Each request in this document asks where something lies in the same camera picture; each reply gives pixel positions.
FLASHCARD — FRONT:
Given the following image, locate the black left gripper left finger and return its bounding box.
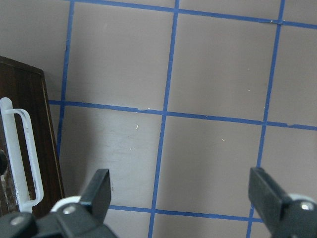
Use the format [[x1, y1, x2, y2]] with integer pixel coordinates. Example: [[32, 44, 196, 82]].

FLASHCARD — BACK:
[[0, 169, 111, 238]]

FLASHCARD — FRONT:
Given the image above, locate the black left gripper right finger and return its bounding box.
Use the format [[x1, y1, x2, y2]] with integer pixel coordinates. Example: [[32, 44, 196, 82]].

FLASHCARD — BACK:
[[248, 167, 317, 238]]

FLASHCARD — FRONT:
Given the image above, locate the white plastic drawer handle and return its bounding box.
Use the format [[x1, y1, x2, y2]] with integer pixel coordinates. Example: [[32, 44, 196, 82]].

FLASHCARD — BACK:
[[0, 97, 44, 213]]

